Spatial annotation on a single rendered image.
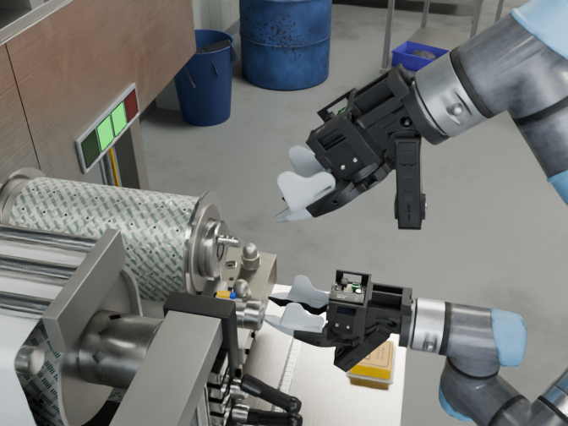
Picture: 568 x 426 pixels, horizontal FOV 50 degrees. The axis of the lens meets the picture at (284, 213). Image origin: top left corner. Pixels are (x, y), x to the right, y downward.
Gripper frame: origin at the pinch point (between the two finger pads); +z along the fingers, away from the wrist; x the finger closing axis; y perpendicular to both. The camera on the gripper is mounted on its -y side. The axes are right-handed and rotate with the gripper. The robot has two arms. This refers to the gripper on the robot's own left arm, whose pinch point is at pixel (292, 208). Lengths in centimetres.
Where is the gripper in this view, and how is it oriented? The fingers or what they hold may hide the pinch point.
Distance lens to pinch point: 71.5
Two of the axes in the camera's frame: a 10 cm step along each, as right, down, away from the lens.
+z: -7.5, 4.2, 5.1
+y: -6.3, -7.0, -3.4
